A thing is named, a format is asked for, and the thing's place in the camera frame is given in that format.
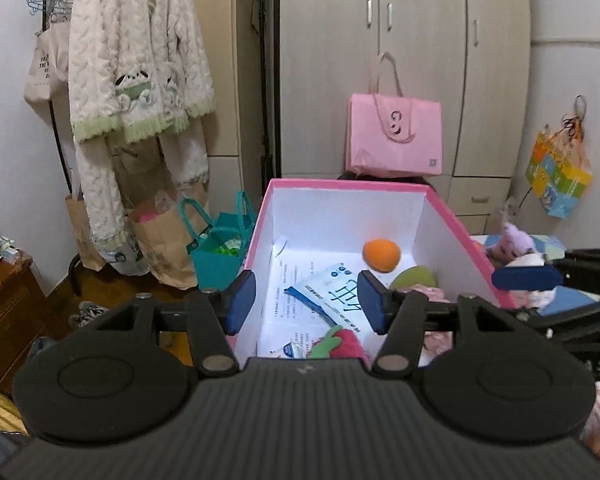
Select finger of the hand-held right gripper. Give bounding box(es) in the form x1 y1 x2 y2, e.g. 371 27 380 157
509 297 600 342
492 247 600 292

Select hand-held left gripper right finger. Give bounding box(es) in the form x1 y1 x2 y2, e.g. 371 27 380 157
356 270 518 379

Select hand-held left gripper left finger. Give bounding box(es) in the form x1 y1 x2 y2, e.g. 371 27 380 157
96 270 258 378

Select red strawberry plush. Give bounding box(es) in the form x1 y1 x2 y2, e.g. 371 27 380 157
307 325 377 369

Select blue and white packet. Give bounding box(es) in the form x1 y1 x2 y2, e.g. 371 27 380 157
284 262 382 337

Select pink cardboard box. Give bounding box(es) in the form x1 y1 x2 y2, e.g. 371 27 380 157
234 177 519 362

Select purple plush toy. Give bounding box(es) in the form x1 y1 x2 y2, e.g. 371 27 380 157
484 222 537 262

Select teal felt bag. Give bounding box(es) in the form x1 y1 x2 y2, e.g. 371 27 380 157
177 190 259 292

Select green egg toy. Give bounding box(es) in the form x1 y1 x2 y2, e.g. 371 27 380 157
390 266 439 292

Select orange foam ball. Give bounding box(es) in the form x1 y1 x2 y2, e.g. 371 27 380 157
362 238 403 275

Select printed paper sheet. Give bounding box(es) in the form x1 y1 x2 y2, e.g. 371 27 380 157
259 252 381 361

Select large brown paper bag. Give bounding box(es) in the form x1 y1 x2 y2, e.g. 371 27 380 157
127 184 212 292

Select colourful hanging gift bag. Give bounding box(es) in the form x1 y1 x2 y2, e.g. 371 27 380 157
523 95 594 220

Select black suitcase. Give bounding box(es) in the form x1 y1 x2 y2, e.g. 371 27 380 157
337 170 429 184

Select pair of sneakers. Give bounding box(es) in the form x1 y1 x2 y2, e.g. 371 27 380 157
68 300 112 331

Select pink tote bag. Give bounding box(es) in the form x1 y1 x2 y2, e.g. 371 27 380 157
344 52 444 177

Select small brown paper bag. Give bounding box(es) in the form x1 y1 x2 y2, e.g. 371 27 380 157
64 192 107 272

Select cream fleece pants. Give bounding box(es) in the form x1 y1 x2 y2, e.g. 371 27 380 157
74 120 212 267

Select black pole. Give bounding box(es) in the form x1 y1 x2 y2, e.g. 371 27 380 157
254 0 282 182

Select wooden cabinet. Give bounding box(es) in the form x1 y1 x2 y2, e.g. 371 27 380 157
0 220 77 397

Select black coat rack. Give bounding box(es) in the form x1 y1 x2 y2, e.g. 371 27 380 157
39 0 83 297

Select cream fleece jacket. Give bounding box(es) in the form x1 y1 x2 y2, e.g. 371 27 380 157
67 0 217 144

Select yellow bedding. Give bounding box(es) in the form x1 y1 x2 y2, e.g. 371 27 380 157
0 382 32 437

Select beige wardrobe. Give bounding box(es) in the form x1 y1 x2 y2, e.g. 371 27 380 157
278 0 532 242

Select beige canvas tote bag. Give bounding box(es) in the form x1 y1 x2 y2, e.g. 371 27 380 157
23 0 74 107

